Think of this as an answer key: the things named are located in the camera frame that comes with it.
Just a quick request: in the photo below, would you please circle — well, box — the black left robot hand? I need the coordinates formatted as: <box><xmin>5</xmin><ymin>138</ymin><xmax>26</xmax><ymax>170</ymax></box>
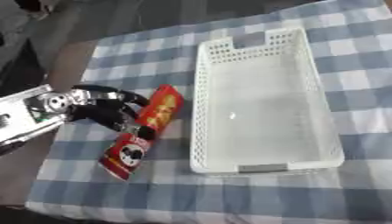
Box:
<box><xmin>62</xmin><ymin>84</ymin><xmax>159</xmax><ymax>140</ymax></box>

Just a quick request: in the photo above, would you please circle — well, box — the long red snack box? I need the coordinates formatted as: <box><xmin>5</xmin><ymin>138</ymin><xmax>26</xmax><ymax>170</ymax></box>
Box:
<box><xmin>96</xmin><ymin>83</ymin><xmax>186</xmax><ymax>182</ymax></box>

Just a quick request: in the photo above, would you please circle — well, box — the white perforated plastic basket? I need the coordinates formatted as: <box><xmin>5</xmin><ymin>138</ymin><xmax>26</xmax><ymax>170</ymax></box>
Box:
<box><xmin>188</xmin><ymin>26</ymin><xmax>347</xmax><ymax>175</ymax></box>

